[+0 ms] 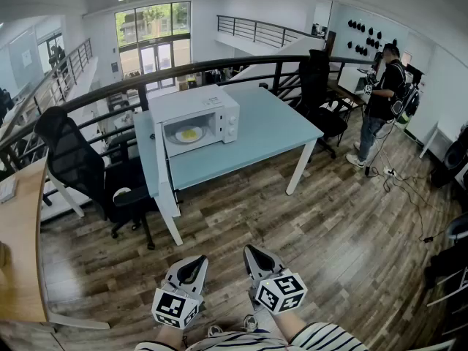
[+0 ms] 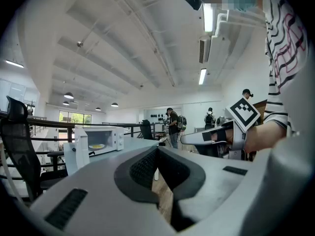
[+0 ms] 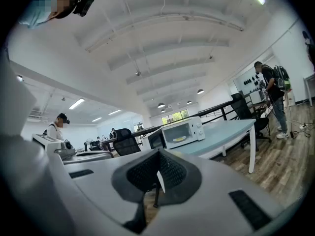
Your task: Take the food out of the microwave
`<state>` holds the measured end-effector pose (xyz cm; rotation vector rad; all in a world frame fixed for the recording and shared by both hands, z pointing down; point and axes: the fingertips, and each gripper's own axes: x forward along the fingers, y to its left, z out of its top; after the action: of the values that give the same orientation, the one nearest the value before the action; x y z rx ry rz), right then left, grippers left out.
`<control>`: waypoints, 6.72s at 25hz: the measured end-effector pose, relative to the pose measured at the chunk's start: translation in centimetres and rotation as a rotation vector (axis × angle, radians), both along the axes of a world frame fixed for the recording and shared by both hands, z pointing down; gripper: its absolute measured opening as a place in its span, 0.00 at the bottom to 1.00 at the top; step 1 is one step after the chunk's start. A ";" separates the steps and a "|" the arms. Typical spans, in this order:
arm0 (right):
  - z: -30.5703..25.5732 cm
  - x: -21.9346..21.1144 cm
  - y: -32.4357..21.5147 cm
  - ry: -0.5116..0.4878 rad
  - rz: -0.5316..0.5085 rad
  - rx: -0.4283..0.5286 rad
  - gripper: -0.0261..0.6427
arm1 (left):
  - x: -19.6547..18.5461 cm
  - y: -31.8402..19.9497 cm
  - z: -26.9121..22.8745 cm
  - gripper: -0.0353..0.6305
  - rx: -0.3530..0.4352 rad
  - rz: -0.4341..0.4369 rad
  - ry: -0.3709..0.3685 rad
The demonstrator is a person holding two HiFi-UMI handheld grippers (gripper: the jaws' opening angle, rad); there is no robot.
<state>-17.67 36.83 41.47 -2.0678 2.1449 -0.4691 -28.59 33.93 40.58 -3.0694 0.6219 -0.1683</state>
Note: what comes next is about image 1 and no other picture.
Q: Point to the yellow noodles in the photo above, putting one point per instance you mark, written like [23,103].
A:
[189,134]

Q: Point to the white flat box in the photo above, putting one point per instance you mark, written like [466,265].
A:
[7,190]

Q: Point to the dark wooden desk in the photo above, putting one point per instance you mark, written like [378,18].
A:
[340,88]

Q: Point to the black power adapter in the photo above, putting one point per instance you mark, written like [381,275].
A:
[428,238]

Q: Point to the light wooden desk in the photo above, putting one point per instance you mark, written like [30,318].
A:
[18,251]

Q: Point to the person's shoe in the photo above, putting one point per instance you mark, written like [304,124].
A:
[250,322]
[215,330]

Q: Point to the black mesh office chair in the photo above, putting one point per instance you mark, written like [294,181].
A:
[73,159]

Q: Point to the glass entrance doors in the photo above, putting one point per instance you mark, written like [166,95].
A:
[157,60]

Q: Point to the white plate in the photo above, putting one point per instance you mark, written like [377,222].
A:
[116,195]
[178,136]

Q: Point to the person's right forearm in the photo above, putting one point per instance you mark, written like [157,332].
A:
[289,324]

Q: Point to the white power strip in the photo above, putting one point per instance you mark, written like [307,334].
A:
[390,172]

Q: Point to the person's striped shirt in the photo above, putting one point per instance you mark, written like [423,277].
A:
[321,338]

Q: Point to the white plate under green food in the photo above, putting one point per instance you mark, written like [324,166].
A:
[116,195]

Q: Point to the white microwave oven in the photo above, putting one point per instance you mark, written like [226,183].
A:
[190,101]

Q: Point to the person's left forearm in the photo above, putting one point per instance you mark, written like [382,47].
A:
[170,333]

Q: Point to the group of black wall-hung caps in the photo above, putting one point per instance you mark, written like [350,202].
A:
[370,41]

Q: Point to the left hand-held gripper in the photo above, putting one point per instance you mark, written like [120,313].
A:
[168,305]

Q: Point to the green broccoli piece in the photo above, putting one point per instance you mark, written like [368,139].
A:
[123,193]

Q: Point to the black white-framed chair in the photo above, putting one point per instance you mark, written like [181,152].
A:
[449,265]

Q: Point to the black high-backed office chair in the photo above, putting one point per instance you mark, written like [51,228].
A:
[314,75]

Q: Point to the white side table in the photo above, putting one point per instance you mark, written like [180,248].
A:
[444,132]

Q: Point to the black straight metal railing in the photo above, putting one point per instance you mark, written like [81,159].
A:
[69,60]
[256,21]

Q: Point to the light blue white-legged table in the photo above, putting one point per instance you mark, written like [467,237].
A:
[263,123]

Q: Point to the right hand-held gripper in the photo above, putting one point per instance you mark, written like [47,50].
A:
[279,293]

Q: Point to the person's right shoe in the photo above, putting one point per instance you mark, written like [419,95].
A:
[250,322]

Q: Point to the black curved metal railing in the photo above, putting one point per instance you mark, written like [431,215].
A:
[234,62]

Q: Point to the person's left shoe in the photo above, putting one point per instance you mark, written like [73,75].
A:
[215,330]

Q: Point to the blue wall sign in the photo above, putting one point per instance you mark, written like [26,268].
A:
[115,67]

